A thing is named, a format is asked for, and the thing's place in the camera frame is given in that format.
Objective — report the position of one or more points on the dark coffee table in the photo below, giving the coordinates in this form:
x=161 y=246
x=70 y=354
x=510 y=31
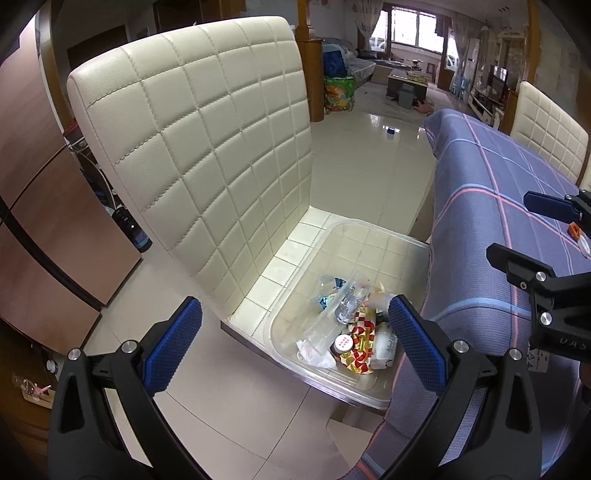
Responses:
x=399 y=78

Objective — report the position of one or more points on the clear plastic trash bin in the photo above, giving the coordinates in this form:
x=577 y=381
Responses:
x=393 y=263

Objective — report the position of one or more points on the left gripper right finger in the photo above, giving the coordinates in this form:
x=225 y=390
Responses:
x=484 y=423

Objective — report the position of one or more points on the grey sofa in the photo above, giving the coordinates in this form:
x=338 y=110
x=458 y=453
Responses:
x=360 y=69

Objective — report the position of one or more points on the small jar red-white lid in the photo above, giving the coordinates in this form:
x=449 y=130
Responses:
x=342 y=344

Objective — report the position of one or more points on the colourful printed bag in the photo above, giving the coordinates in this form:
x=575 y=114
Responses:
x=339 y=93

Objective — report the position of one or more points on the white plastic lid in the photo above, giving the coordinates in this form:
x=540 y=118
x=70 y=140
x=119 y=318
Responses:
x=584 y=246

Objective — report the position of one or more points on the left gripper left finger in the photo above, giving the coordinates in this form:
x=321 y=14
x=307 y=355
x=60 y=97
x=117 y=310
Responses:
x=84 y=440

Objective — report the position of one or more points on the cream quilted chair centre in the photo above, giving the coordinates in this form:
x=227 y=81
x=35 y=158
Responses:
x=546 y=129

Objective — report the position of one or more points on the cream quilted chair left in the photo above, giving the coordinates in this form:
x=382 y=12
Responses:
x=204 y=133

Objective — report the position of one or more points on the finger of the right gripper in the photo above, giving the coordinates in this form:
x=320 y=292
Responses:
x=569 y=209
x=522 y=271

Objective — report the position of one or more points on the red yellow snack wrapper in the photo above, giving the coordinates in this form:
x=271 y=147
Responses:
x=357 y=360

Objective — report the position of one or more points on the cream quilted chair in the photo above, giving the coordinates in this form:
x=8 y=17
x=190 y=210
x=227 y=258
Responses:
x=204 y=133
x=546 y=129

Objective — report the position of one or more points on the wooden divider cabinet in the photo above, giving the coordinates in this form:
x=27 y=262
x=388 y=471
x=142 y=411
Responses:
x=311 y=58

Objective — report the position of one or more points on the orange wrapper scrap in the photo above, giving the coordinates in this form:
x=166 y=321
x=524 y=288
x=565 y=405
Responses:
x=574 y=231

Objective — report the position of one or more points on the white green carton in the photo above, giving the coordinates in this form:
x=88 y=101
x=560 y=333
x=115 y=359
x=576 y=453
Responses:
x=385 y=346

